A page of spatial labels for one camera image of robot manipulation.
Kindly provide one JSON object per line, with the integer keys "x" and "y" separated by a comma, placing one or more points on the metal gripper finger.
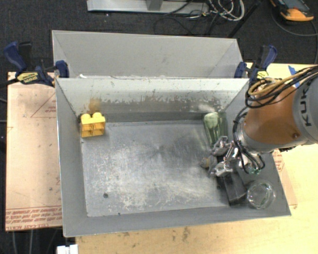
{"x": 220, "y": 170}
{"x": 219, "y": 145}

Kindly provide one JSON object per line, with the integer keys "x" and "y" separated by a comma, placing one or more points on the small grey-brown lump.
{"x": 208, "y": 162}

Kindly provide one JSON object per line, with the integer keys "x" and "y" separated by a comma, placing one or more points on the green clear glass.
{"x": 214, "y": 127}

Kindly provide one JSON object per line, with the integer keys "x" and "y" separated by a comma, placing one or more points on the clear round glass dish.
{"x": 261, "y": 194}

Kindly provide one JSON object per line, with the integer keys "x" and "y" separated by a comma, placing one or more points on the grey metal bin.
{"x": 148, "y": 168}

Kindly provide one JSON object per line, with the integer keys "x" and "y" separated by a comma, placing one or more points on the yellow toy building block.
{"x": 93, "y": 126}

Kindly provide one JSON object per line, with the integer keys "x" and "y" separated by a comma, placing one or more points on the brown cardboard board red print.
{"x": 31, "y": 152}

